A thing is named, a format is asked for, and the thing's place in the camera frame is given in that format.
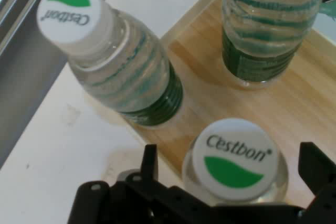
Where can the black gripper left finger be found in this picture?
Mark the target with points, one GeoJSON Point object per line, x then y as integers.
{"type": "Point", "coordinates": [149, 161]}

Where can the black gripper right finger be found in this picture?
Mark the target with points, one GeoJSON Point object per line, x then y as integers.
{"type": "Point", "coordinates": [309, 161]}

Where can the clear water bottle green label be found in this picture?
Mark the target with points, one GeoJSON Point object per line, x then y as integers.
{"type": "Point", "coordinates": [262, 37]}
{"type": "Point", "coordinates": [236, 155]}
{"type": "Point", "coordinates": [131, 77]}

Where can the wooden tray white rim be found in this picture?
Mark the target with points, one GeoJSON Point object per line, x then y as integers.
{"type": "Point", "coordinates": [302, 116]}

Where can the aluminium window rail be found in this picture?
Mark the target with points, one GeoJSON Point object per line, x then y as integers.
{"type": "Point", "coordinates": [10, 3]}

